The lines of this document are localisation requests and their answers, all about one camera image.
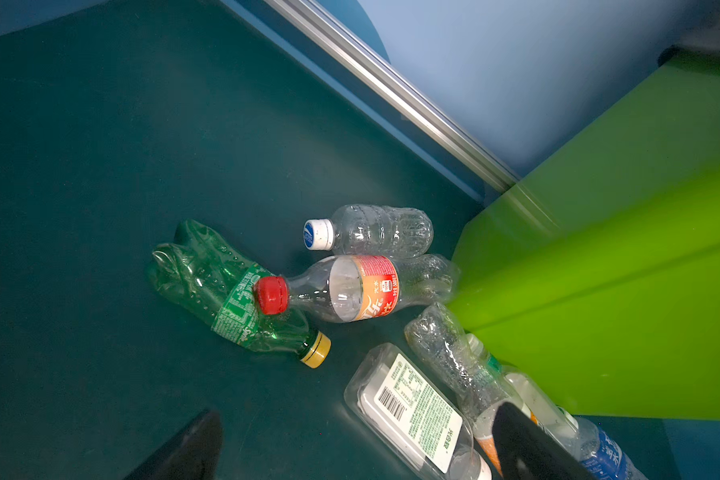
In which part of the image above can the crushed green bottle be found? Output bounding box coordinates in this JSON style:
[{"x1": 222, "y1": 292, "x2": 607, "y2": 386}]
[{"x1": 147, "y1": 219, "x2": 331, "y2": 369}]

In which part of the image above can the clear bottle red label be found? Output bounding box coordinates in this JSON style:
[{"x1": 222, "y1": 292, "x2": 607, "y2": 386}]
[{"x1": 254, "y1": 254, "x2": 461, "y2": 323}]

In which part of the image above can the aluminium frame back rail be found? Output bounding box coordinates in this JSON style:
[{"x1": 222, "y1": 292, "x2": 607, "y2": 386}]
[{"x1": 268, "y1": 0, "x2": 519, "y2": 192}]

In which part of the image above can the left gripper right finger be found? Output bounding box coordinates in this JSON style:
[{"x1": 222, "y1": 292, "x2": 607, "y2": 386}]
[{"x1": 492, "y1": 402, "x2": 591, "y2": 480}]

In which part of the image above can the blue label water bottle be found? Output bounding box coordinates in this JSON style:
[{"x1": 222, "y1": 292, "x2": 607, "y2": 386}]
[{"x1": 564, "y1": 413, "x2": 647, "y2": 480}]

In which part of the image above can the clear bottle white cap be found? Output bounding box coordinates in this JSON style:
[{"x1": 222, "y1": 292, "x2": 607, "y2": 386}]
[{"x1": 303, "y1": 204, "x2": 434, "y2": 259}]

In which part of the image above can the small clear green-cap bottle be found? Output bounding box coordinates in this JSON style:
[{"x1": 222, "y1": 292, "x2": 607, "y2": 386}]
[{"x1": 466, "y1": 333, "x2": 578, "y2": 447}]

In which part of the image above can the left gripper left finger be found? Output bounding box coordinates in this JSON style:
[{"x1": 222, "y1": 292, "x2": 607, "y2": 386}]
[{"x1": 125, "y1": 409, "x2": 223, "y2": 480}]

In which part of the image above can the crushed orange label bottle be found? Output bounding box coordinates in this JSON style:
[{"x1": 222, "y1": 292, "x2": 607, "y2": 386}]
[{"x1": 404, "y1": 303, "x2": 535, "y2": 471}]

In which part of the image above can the green plastic trash bin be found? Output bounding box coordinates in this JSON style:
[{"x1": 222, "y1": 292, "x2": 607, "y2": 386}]
[{"x1": 450, "y1": 52, "x2": 720, "y2": 420}]

